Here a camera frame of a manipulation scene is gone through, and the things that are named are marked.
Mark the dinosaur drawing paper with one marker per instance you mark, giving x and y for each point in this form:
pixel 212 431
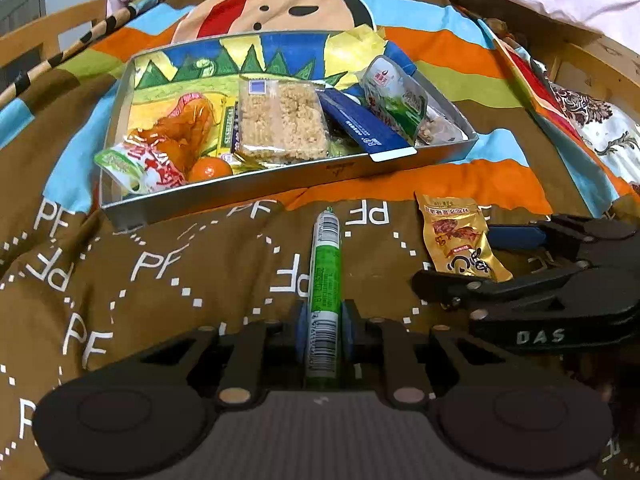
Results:
pixel 150 67

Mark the clear nut bar packet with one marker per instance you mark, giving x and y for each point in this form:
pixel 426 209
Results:
pixel 440 130

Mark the white floral cloth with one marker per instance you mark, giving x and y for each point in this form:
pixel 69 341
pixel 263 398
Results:
pixel 600 125

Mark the brown printed blanket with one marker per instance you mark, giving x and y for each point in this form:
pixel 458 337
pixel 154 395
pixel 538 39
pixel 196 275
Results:
pixel 150 260

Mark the puffed rice cracker packet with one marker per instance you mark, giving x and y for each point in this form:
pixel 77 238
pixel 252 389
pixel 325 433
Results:
pixel 280 120

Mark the long blue snack packet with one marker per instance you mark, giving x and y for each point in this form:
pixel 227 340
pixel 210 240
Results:
pixel 360 125

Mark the tangerine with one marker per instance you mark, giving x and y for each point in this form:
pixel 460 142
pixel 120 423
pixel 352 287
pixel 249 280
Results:
pixel 210 170

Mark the clear bag of orange candies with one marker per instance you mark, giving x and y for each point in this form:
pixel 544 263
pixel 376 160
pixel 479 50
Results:
pixel 175 130

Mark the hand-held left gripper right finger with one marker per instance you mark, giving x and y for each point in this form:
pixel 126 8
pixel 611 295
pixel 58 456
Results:
pixel 349 335

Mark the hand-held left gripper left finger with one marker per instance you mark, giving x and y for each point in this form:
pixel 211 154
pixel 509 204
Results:
pixel 300 335

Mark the green stick packet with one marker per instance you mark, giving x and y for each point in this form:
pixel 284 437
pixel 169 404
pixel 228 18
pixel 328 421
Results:
pixel 325 280

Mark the white green pouch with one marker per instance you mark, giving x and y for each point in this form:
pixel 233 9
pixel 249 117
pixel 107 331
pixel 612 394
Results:
pixel 395 100

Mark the grey door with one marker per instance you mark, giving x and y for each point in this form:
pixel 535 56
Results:
pixel 22 5

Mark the golden snack packet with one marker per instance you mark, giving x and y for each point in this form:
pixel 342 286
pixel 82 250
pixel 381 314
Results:
pixel 455 235

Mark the metal tray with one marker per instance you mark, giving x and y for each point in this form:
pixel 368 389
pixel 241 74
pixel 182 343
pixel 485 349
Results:
pixel 300 180

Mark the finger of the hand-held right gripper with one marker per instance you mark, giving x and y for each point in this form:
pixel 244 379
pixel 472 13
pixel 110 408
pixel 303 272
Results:
pixel 525 292
pixel 580 237

